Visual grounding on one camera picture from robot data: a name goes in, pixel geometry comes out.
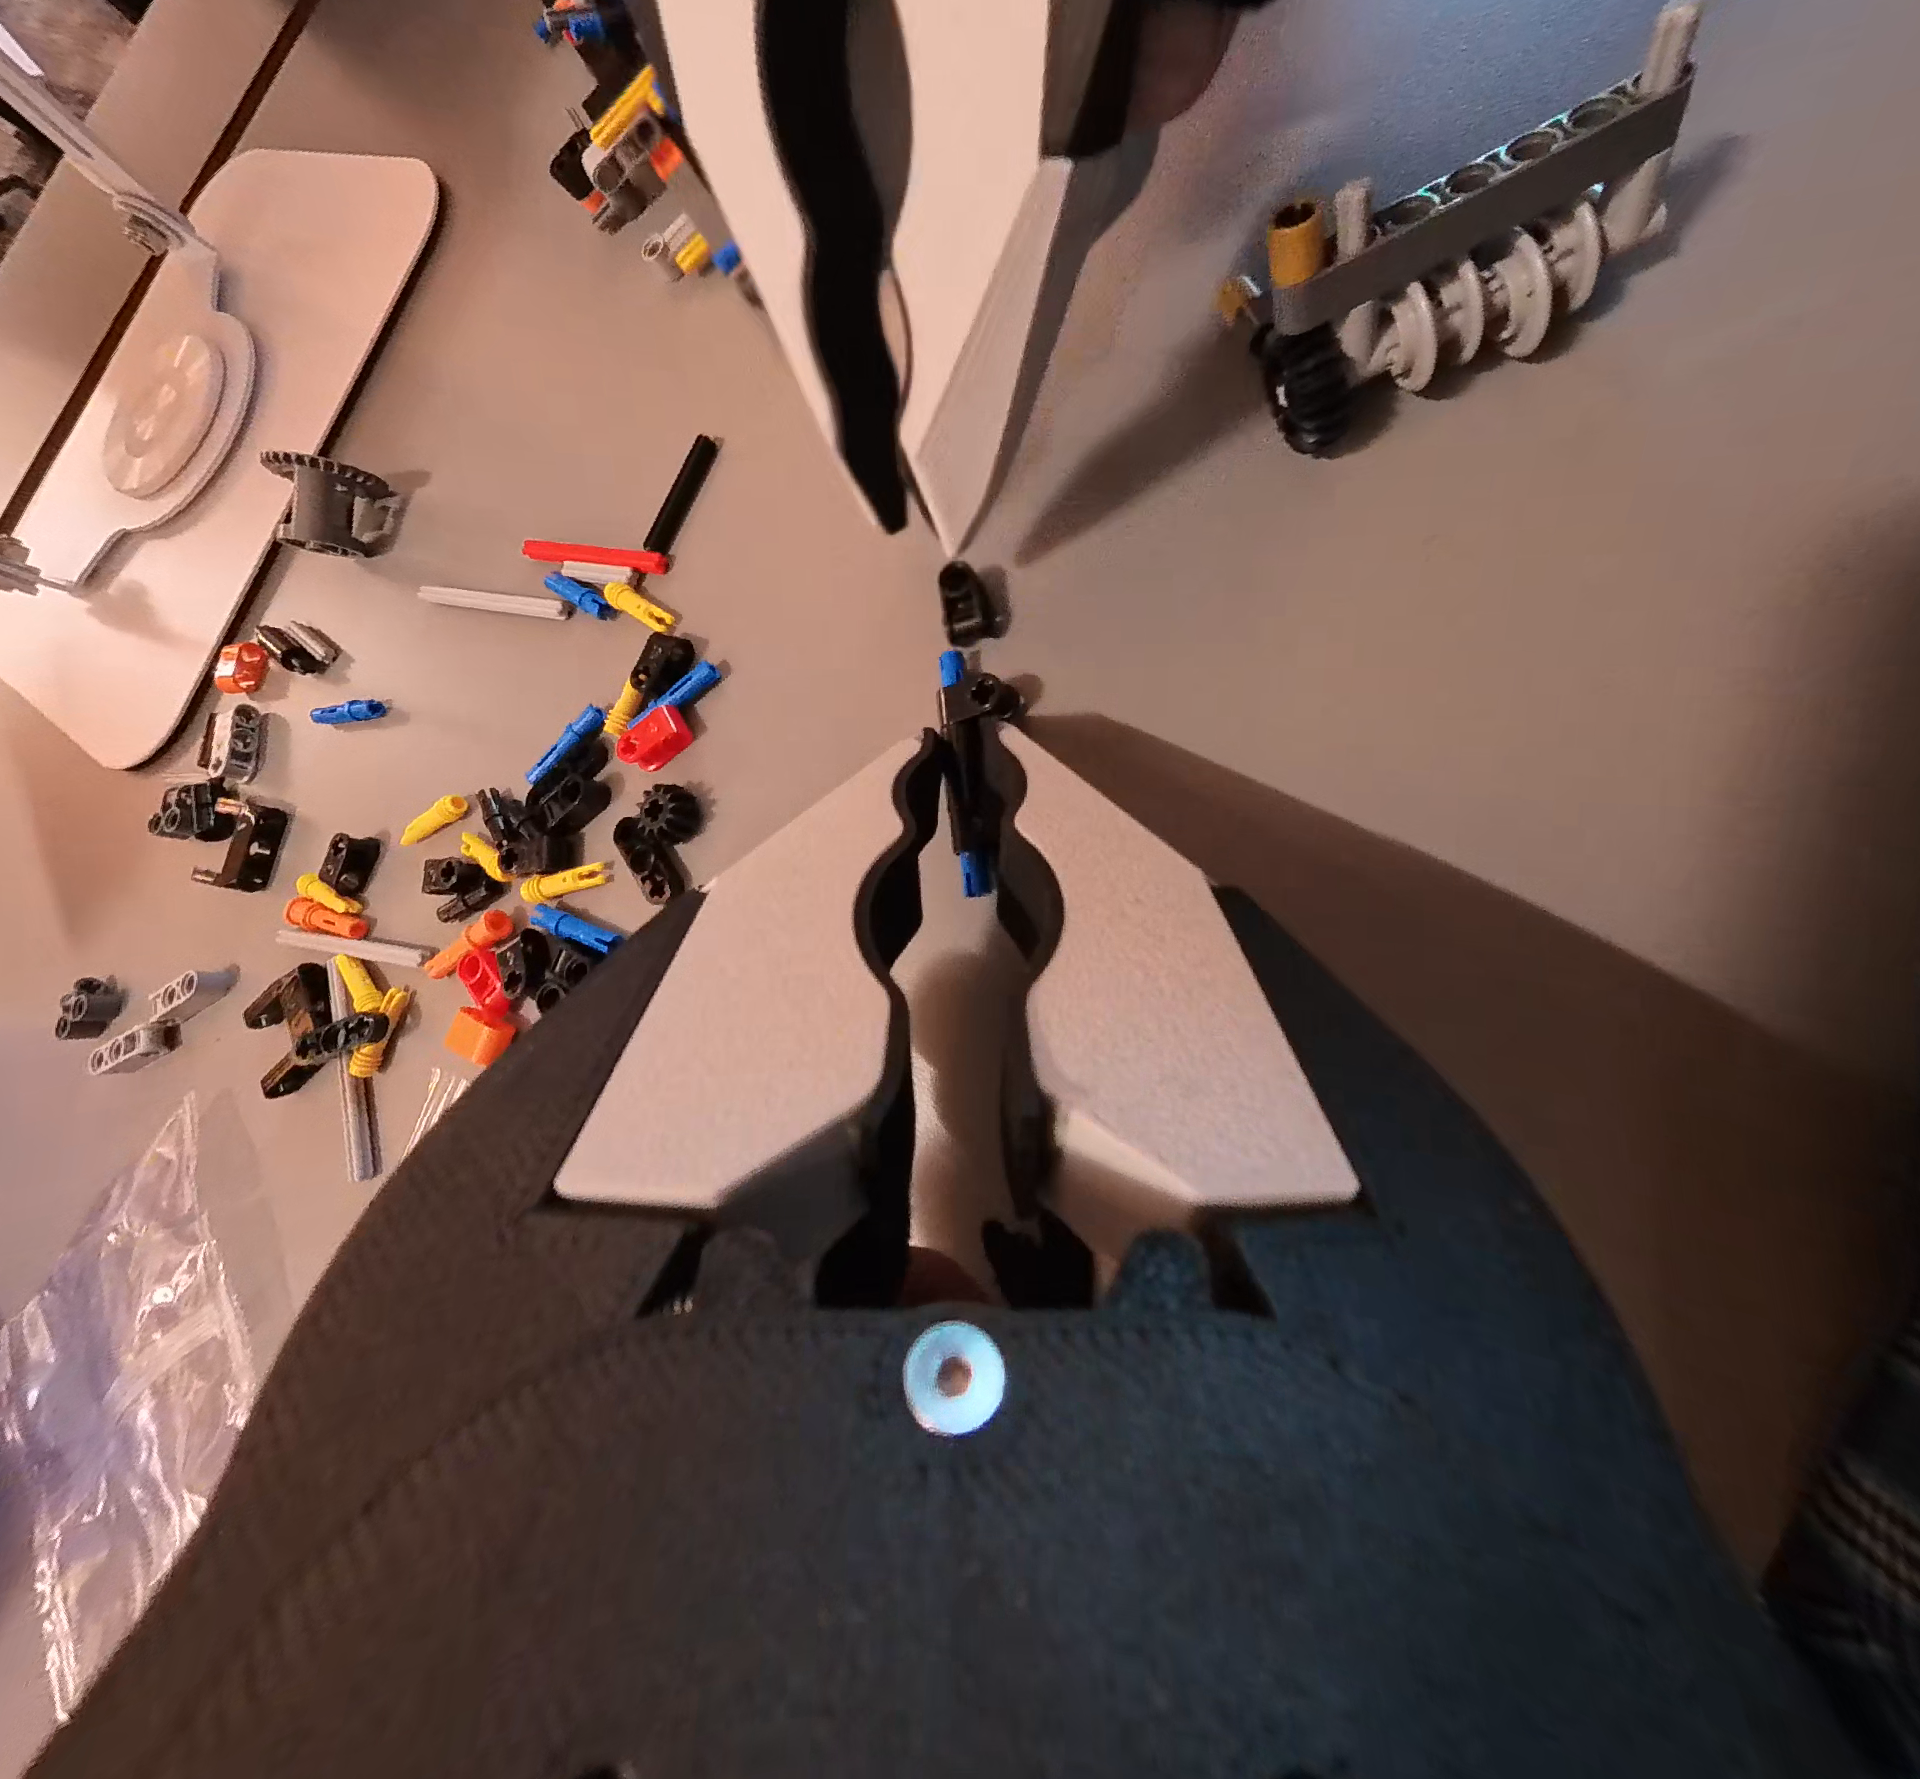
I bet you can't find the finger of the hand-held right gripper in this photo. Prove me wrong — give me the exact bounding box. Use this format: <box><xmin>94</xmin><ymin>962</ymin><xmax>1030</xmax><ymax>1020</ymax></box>
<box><xmin>818</xmin><ymin>0</ymin><xmax>1115</xmax><ymax>545</ymax></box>
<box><xmin>618</xmin><ymin>0</ymin><xmax>911</xmax><ymax>536</ymax></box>

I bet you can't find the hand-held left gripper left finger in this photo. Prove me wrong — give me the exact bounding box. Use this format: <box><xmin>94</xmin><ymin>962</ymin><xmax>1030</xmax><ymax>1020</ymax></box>
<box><xmin>551</xmin><ymin>741</ymin><xmax>946</xmax><ymax>1307</ymax></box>

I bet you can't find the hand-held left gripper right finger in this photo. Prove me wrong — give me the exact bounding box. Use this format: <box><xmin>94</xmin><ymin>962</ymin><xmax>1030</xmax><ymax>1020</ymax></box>
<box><xmin>982</xmin><ymin>734</ymin><xmax>1365</xmax><ymax>1307</ymax></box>

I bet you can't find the black connector with blue pin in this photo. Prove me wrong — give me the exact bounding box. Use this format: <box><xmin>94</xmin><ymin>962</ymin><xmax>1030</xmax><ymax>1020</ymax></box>
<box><xmin>933</xmin><ymin>645</ymin><xmax>1037</xmax><ymax>899</ymax></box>

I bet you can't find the multicoloured lego subassembly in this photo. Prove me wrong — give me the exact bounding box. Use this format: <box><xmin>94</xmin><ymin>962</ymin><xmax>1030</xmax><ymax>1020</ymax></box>
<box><xmin>546</xmin><ymin>62</ymin><xmax>693</xmax><ymax>236</ymax></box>

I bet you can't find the grey yellow lego connector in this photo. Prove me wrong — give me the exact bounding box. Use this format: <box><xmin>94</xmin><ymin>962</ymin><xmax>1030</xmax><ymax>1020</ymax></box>
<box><xmin>642</xmin><ymin>210</ymin><xmax>747</xmax><ymax>294</ymax></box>

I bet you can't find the pile of small lego pieces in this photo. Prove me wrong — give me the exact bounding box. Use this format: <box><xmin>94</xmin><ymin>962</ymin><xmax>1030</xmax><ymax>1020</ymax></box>
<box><xmin>271</xmin><ymin>573</ymin><xmax>731</xmax><ymax>1188</ymax></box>

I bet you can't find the grey lego worm gear assembly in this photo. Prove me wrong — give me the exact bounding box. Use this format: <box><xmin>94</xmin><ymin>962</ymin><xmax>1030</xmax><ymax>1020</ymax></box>
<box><xmin>1221</xmin><ymin>0</ymin><xmax>1704</xmax><ymax>461</ymax></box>

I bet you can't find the black lego axle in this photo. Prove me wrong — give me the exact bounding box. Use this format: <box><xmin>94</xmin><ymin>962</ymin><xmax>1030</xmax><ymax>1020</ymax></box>
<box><xmin>645</xmin><ymin>437</ymin><xmax>720</xmax><ymax>558</ymax></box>

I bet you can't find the dark round lego gear housing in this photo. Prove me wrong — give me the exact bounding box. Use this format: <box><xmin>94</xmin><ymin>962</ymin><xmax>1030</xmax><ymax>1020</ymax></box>
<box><xmin>258</xmin><ymin>449</ymin><xmax>404</xmax><ymax>554</ymax></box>

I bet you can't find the monitor stand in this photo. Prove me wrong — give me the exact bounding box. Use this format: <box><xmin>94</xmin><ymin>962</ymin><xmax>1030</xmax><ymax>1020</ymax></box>
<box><xmin>0</xmin><ymin>45</ymin><xmax>444</xmax><ymax>772</ymax></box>

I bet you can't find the empty clear plastic bag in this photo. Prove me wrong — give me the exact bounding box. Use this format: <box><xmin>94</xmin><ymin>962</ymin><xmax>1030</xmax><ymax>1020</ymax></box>
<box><xmin>0</xmin><ymin>1087</ymin><xmax>255</xmax><ymax>1736</ymax></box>

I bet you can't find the blue plaid clothing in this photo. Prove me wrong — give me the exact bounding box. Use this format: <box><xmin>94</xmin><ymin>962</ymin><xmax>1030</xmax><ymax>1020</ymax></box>
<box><xmin>1761</xmin><ymin>1417</ymin><xmax>1920</xmax><ymax>1779</ymax></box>

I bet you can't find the black lego bracket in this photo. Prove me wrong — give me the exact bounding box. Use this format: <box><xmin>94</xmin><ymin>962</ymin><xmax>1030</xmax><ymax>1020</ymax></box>
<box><xmin>244</xmin><ymin>960</ymin><xmax>395</xmax><ymax>1102</ymax></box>
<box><xmin>193</xmin><ymin>795</ymin><xmax>292</xmax><ymax>896</ymax></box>

